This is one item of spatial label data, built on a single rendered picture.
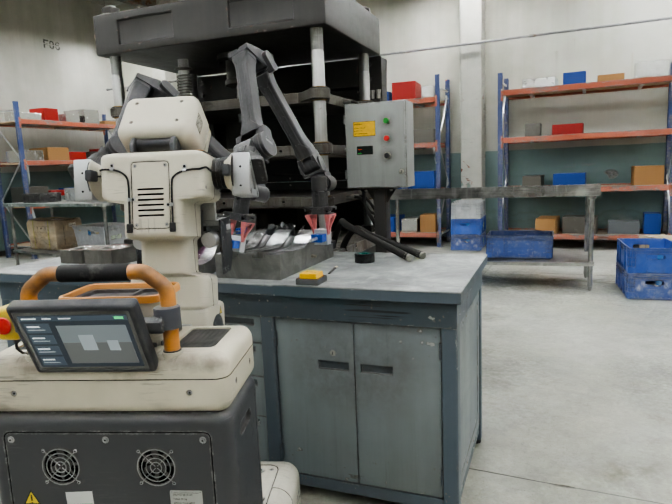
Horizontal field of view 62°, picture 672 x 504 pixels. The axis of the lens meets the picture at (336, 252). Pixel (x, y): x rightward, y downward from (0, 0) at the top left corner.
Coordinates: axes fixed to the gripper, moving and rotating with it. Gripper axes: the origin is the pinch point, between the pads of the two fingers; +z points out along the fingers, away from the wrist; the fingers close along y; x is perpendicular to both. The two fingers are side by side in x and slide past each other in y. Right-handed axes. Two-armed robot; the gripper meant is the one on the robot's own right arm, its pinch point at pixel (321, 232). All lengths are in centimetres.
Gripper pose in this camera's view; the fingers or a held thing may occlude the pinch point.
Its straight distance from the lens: 199.0
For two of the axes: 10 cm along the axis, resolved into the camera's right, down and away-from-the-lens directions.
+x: -3.6, 1.4, -9.2
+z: 0.5, 9.9, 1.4
